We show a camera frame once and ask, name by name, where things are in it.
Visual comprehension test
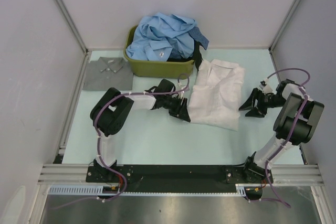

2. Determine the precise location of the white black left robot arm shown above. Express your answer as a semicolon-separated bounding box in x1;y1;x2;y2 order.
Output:
90;74;191;182

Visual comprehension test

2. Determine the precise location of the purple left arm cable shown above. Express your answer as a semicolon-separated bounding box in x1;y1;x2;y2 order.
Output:
51;73;191;209

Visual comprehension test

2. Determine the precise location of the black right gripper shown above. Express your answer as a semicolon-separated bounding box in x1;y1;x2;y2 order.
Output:
239;87;287;118

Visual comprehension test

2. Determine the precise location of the folded grey polo shirt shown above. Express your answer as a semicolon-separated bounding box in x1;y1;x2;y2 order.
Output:
83;57;134;91

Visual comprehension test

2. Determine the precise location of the dark blue patterned shirt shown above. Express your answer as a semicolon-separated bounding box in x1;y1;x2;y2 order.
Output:
188;26;209;50

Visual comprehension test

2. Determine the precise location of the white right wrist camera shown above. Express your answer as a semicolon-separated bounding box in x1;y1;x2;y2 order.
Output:
259;78;273;94

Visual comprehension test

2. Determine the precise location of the black garment in basket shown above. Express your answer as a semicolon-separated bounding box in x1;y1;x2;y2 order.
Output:
193;40;203;71

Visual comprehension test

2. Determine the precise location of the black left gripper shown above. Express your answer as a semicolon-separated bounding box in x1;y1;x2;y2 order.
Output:
162;95;190;122

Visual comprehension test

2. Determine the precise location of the olive green plastic basket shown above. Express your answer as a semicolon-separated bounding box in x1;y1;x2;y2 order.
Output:
123;25;195;79

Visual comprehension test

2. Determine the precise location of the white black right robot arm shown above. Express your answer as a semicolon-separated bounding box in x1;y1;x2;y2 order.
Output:
239;79;324;183

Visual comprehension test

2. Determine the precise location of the white long sleeve shirt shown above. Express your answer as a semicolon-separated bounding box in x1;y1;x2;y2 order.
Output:
187;59;245;131

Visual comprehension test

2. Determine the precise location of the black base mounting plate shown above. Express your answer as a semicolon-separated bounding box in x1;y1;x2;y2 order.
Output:
86;162;273;194

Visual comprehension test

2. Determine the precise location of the light blue long sleeve shirt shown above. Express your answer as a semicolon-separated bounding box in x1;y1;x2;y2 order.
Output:
126;13;197;62

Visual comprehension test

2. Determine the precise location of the white slotted cable duct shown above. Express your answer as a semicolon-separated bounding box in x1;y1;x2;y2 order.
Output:
48;185;246;197

